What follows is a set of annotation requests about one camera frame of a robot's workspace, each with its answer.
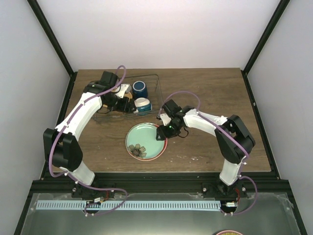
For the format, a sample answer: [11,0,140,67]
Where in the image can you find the orange plate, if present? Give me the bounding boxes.
[101,92,133,111]

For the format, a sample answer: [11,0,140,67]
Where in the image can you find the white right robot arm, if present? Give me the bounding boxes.
[156,104,256,197]

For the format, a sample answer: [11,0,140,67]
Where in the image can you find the clear acrylic sheet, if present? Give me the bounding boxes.
[16,193,301,235]

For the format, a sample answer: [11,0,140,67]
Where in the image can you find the black aluminium frame post right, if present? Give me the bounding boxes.
[244,0,291,74]

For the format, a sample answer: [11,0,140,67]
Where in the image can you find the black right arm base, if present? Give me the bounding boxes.
[201,181,247,200]

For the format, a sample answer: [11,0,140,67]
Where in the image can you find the dark blue ceramic mug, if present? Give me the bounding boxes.
[132,81,148,99]

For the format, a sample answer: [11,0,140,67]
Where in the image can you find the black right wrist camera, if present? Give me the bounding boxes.
[162,99,181,118]

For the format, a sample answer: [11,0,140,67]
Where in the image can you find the white and blue bowl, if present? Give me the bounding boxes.
[134,97,152,113]

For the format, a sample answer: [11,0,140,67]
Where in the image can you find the black aluminium frame post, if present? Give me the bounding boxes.
[26,0,75,76]
[244,0,291,74]

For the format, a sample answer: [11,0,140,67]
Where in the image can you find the black aluminium frame post left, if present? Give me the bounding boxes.
[26,0,75,76]

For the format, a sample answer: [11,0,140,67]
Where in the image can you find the pink round object at bottom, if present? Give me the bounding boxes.
[214,230,243,235]

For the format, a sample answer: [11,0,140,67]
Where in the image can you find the black front frame rail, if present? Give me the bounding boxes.
[29,172,292,195]

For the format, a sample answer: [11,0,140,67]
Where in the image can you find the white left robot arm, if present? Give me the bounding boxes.
[43,83,131,198]

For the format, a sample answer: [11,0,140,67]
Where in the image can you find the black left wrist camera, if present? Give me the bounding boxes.
[99,71,118,88]

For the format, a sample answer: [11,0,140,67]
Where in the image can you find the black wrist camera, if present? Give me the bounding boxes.
[162,99,181,118]
[99,71,118,88]

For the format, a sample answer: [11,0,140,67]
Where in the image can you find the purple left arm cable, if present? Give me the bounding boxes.
[48,65,129,217]

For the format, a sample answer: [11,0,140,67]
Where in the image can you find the pink plate underneath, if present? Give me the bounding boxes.
[125,122,168,162]

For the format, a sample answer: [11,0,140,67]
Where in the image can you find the light blue slotted cable duct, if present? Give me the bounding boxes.
[35,200,221,211]

